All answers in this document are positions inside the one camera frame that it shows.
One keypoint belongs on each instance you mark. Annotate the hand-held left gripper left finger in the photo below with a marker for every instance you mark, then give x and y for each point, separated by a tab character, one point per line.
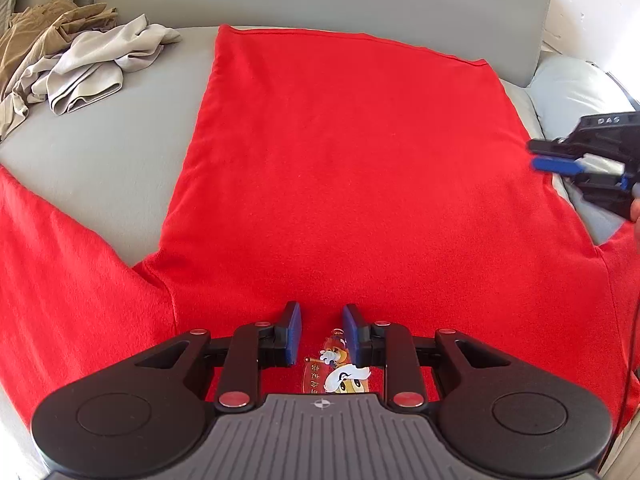
294	335

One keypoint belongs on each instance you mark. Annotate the red t-shirt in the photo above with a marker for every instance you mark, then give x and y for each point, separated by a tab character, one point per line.
350	185

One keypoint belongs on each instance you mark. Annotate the pale grey pillow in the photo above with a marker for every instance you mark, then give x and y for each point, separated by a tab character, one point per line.
560	95

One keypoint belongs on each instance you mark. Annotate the grey sofa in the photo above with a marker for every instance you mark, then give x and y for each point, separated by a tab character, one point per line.
125	170

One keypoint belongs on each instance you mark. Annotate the tan crumpled garment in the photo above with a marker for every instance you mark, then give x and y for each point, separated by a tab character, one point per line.
35	40

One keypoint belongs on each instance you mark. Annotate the person's right hand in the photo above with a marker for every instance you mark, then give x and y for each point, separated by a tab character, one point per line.
636	210

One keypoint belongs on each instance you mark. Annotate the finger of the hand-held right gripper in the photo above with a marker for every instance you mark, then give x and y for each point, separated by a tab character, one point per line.
552	146
555	164

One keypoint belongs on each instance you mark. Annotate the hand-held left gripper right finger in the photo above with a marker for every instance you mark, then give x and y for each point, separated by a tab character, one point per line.
352	335

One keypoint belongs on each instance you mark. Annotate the light grey crumpled garment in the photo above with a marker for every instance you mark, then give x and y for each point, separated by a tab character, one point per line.
100	65

